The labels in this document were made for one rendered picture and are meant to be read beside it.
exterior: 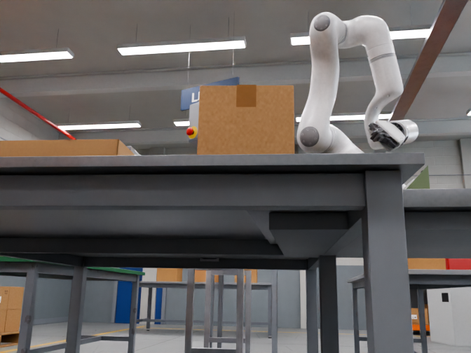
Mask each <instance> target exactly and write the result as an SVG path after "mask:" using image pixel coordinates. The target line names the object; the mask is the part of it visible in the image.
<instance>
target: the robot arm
mask: <svg viewBox="0 0 471 353"><path fill-rule="evenodd" d="M309 41H310V53H311V59H312V74H311V81H310V92H309V96H308V100H307V102H306V106H305V108H304V110H303V113H302V116H301V120H300V122H299V126H298V130H297V141H298V144H299V146H300V147H301V149H302V150H304V151H305V152H307V153H364V152H363V151H361V150H360V149H359V148H358V147H356V145H354V143H353V142H352V141H351V140H349V138H347V136H346V135H345V134H344V133H342V131H340V130H339V129H338V128H337V127H335V126H333V125H331V124H330V118H331V114H332V109H333V106H334V102H335V99H336V93H337V88H338V83H339V52H338V48H351V47H354V46H364V47H365V48H366V52H367V57H368V60H369V65H370V68H371V72H372V76H373V79H374V83H375V86H376V94H375V96H374V98H373V99H372V101H371V102H370V104H369V106H368V107H367V110H366V113H365V116H364V127H365V131H366V134H367V140H368V143H369V145H370V147H371V148H372V149H374V150H379V149H383V148H384V149H385V150H387V151H394V150H395V149H396V148H398V147H400V146H403V145H404V144H409V143H411V142H413V141H414V140H415V139H416V138H417V136H418V127H417V125H416V124H415V123H414V122H413V121H411V120H394V121H390V122H387V121H384V120H378V117H379V115H380V112H381V111H382V109H383V108H384V106H386V105H387V104H388V103H389V102H391V101H393V100H394V99H396V98H397V97H399V96H400V95H401V94H402V93H403V89H404V88H403V84H402V78H401V75H400V70H399V67H398V63H397V58H396V54H395V49H394V47H393V42H392V39H391V35H390V31H389V29H388V26H387V24H386V23H385V21H384V20H382V19H381V18H378V17H376V16H371V15H363V16H359V17H356V18H355V19H353V20H349V21H341V20H340V19H339V18H338V17H336V16H335V15H334V14H332V13H328V12H324V13H320V14H318V15H316V16H315V17H314V18H313V21H312V22H311V25H310V33H309Z"/></svg>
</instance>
